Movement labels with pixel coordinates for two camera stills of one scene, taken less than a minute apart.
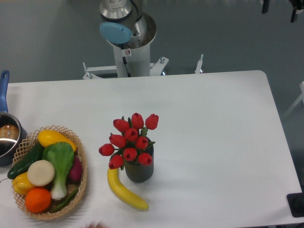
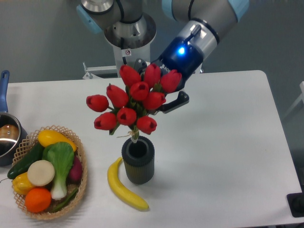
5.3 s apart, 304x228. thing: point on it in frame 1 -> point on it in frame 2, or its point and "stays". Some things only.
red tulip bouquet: (132, 144) -> (131, 109)
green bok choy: (61, 155) stays
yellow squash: (46, 137) stays
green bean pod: (66, 203) stays
